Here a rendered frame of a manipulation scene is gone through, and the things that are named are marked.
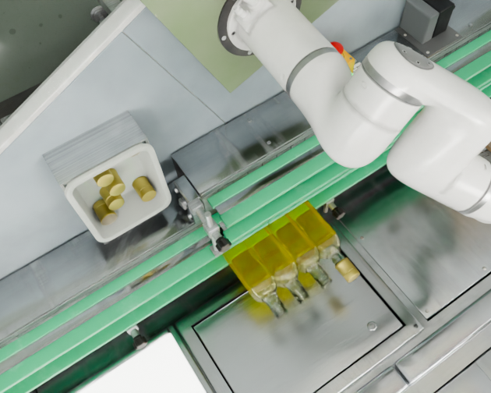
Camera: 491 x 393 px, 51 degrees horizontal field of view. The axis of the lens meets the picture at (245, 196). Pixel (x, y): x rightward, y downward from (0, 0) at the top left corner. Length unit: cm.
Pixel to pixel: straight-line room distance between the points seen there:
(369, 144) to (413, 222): 74
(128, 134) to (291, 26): 35
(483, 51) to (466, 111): 72
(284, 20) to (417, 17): 58
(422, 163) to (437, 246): 69
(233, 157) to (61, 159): 36
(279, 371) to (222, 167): 47
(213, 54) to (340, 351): 71
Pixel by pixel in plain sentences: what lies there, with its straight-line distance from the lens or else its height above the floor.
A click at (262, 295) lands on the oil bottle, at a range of 110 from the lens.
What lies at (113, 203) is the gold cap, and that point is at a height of 81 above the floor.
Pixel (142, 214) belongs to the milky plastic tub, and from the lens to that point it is 109.
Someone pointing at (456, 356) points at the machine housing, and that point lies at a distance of 130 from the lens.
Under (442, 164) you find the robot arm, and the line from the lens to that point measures 72.
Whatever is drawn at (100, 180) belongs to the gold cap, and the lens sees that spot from 98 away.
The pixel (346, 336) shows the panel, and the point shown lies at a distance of 123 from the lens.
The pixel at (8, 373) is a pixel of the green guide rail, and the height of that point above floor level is 94.
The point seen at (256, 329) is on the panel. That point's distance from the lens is 123.
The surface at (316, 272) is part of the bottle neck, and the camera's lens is 112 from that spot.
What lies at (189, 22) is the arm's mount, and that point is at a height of 83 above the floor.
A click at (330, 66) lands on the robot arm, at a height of 103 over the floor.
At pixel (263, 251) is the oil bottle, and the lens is 113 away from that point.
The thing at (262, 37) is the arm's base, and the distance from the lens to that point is 80.
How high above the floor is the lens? 140
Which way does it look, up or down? 27 degrees down
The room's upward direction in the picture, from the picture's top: 142 degrees clockwise
